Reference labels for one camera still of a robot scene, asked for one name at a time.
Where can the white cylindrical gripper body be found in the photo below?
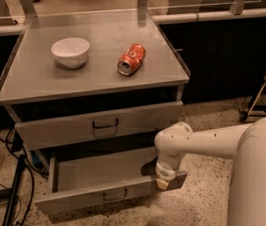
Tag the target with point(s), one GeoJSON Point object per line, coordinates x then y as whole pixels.
{"type": "Point", "coordinates": [165, 174]}

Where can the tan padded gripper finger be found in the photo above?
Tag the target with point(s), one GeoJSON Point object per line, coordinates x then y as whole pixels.
{"type": "Point", "coordinates": [162, 184]}

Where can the grey drawer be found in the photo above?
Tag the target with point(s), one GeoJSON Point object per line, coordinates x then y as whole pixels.
{"type": "Point", "coordinates": [99, 172]}
{"type": "Point", "coordinates": [92, 126]}

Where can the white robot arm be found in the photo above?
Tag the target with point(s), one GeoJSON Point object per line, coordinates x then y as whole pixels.
{"type": "Point", "coordinates": [245, 144]}

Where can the grey top drawer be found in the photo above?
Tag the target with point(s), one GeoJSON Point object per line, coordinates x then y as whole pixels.
{"type": "Point", "coordinates": [92, 126]}

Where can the grey metal drawer cabinet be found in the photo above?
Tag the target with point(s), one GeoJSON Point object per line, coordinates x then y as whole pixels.
{"type": "Point", "coordinates": [37, 87]}

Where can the crushed orange soda can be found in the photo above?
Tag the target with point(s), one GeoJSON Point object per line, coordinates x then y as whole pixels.
{"type": "Point", "coordinates": [131, 60]}

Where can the white ceramic bowl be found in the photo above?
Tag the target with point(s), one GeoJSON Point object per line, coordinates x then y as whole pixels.
{"type": "Point", "coordinates": [71, 52]}

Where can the black floor stand bar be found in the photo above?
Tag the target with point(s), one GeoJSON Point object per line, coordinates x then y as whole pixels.
{"type": "Point", "coordinates": [14, 191]}

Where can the yellow wooden frame stand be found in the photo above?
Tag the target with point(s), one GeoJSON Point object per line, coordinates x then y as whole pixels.
{"type": "Point", "coordinates": [253, 109]}

